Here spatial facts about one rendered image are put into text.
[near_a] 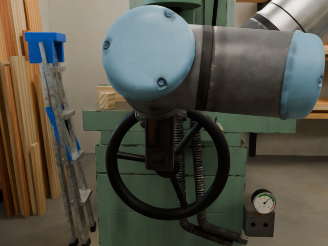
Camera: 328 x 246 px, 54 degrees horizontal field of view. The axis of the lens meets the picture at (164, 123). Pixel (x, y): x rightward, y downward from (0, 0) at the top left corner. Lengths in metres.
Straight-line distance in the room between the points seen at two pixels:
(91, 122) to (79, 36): 2.55
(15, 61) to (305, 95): 1.98
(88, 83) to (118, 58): 3.13
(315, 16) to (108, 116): 0.62
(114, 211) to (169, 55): 0.77
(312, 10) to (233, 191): 0.63
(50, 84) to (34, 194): 0.90
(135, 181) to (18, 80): 1.38
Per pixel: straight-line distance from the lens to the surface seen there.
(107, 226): 1.05
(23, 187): 2.29
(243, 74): 0.31
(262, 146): 3.56
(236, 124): 0.92
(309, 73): 0.33
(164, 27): 0.31
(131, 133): 0.92
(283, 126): 0.95
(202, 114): 0.71
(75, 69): 3.47
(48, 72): 1.69
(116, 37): 0.31
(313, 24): 0.47
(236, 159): 0.94
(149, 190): 0.97
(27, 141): 2.24
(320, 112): 3.20
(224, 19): 1.23
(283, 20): 0.46
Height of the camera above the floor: 1.06
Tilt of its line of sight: 12 degrees down
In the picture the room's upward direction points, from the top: straight up
